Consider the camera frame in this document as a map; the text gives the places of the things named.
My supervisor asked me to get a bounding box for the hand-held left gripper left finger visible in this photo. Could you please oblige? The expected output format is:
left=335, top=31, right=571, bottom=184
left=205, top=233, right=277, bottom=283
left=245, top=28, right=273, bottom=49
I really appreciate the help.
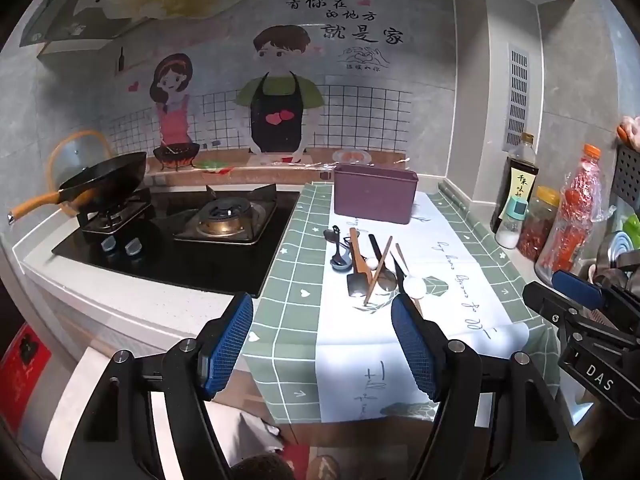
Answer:
left=60, top=292, right=253, bottom=480

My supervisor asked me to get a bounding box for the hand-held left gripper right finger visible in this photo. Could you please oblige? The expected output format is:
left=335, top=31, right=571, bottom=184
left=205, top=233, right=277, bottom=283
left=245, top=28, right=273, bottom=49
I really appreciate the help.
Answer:
left=391, top=294, right=583, bottom=480

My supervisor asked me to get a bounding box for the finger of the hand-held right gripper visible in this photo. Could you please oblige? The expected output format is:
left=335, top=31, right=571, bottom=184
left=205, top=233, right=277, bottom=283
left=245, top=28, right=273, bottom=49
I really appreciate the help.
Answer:
left=522, top=281, right=586, bottom=346
left=552, top=269, right=618, bottom=313

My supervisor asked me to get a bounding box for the black handled white spoon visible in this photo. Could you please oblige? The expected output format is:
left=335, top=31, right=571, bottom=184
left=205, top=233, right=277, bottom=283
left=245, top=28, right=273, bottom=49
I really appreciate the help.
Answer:
left=390, top=252, right=426, bottom=302

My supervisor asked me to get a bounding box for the wooden chopstick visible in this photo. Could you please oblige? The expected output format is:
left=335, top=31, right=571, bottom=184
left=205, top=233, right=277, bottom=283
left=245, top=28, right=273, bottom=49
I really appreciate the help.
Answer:
left=395, top=243, right=425, bottom=316
left=363, top=236, right=394, bottom=307

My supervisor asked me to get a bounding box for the wooden handle spatula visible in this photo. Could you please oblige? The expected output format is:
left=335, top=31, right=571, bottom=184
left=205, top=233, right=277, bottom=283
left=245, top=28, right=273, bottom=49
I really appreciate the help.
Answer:
left=347, top=227, right=367, bottom=300

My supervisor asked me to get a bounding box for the black handled metal spoon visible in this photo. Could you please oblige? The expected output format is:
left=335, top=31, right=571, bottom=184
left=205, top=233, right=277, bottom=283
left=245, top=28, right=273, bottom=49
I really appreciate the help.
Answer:
left=368, top=233, right=398, bottom=292

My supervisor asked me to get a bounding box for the smiley handle metal spoon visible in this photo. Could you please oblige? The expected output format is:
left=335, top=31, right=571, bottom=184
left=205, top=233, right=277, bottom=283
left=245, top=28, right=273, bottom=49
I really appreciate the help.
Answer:
left=330, top=225, right=352, bottom=268

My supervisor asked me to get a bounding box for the plain metal spoon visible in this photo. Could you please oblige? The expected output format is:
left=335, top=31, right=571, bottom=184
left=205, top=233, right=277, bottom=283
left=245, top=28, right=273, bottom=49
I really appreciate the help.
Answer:
left=322, top=227, right=353, bottom=266

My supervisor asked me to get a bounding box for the purple utensil box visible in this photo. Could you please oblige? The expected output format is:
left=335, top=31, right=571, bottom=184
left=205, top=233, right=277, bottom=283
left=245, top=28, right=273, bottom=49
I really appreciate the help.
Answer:
left=333, top=163, right=418, bottom=225

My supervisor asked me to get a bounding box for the metal bowl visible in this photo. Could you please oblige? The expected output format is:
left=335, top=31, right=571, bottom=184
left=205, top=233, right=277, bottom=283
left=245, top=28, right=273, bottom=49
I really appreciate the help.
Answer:
left=594, top=230, right=636, bottom=281

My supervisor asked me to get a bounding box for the yellow lid chilli jar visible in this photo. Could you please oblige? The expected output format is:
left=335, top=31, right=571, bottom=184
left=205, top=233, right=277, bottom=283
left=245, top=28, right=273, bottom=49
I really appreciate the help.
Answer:
left=517, top=186, right=561, bottom=262

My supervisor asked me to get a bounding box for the orange cap plastic bottle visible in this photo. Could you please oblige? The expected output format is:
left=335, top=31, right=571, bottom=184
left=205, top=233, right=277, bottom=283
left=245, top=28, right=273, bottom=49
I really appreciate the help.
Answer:
left=535, top=144, right=610, bottom=275

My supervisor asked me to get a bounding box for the black gas stove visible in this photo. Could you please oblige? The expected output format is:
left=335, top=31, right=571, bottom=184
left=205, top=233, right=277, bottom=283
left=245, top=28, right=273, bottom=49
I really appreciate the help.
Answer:
left=52, top=184, right=301, bottom=299

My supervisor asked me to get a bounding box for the small bottle teal cap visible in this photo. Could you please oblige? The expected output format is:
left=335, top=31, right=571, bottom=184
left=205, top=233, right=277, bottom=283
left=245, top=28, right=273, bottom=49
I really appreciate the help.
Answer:
left=495, top=195, right=529, bottom=250

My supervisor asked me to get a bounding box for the green checked tablecloth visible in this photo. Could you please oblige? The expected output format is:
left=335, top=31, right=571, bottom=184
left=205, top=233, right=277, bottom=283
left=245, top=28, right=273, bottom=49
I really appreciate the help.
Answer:
left=235, top=180, right=561, bottom=426

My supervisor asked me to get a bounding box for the black perforated rack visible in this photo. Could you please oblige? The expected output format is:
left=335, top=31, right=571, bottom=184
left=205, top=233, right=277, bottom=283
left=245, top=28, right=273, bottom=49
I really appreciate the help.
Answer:
left=612, top=146, right=640, bottom=202

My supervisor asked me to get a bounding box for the dark soy sauce bottle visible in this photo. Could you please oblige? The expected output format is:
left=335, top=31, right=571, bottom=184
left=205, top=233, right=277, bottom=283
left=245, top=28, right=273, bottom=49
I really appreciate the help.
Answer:
left=490, top=132, right=541, bottom=234

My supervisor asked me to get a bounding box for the white vent grille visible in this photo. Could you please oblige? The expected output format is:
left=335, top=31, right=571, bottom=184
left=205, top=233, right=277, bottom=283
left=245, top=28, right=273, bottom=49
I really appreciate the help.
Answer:
left=504, top=44, right=531, bottom=149

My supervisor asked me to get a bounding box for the red bag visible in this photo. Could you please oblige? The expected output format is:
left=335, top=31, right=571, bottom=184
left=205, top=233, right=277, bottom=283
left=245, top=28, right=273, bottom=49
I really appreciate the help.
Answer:
left=0, top=322, right=52, bottom=435

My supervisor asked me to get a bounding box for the glass lid orange rim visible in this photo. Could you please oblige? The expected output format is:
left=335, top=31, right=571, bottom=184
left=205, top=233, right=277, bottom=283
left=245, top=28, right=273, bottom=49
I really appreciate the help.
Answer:
left=47, top=130, right=117, bottom=186

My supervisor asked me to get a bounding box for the range hood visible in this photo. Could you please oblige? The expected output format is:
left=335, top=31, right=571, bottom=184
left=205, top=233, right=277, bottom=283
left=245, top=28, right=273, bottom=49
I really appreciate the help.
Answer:
left=20, top=0, right=151, bottom=56

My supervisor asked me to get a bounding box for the black wok orange handle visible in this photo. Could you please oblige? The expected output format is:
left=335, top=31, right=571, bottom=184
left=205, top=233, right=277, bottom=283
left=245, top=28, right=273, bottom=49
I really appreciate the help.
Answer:
left=7, top=152, right=148, bottom=224

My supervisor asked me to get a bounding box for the cartoon couple wall poster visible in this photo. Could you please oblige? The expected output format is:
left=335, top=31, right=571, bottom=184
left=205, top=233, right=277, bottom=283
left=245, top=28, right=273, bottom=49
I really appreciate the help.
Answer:
left=20, top=0, right=457, bottom=182

